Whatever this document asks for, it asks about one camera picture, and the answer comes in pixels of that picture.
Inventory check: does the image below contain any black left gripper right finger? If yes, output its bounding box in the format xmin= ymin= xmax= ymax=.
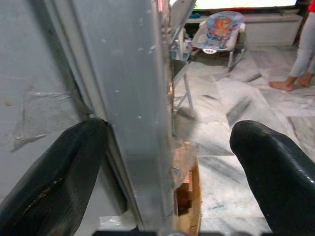
xmin=229 ymin=120 xmax=315 ymax=236

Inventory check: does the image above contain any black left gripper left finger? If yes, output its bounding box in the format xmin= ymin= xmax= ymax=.
xmin=0 ymin=118 xmax=109 ymax=236

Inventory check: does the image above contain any grey fridge body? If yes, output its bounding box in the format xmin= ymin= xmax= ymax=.
xmin=44 ymin=0 xmax=177 ymax=236

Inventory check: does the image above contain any flat brown cardboard sheet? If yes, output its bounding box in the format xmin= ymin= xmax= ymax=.
xmin=176 ymin=157 xmax=204 ymax=236

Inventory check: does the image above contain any red brick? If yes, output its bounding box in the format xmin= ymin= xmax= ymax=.
xmin=173 ymin=172 xmax=195 ymax=222

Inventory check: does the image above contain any grey metal folding chair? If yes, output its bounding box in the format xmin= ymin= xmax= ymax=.
xmin=169 ymin=0 xmax=198 ymax=114

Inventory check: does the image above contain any barefoot person in light trousers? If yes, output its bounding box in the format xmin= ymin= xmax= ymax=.
xmin=269 ymin=0 xmax=315 ymax=92

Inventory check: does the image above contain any low white cabinet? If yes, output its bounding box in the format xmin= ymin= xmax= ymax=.
xmin=243 ymin=13 xmax=304 ymax=47

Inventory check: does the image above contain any blue baby bouncer seat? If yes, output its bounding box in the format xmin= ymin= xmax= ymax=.
xmin=190 ymin=11 xmax=247 ymax=72

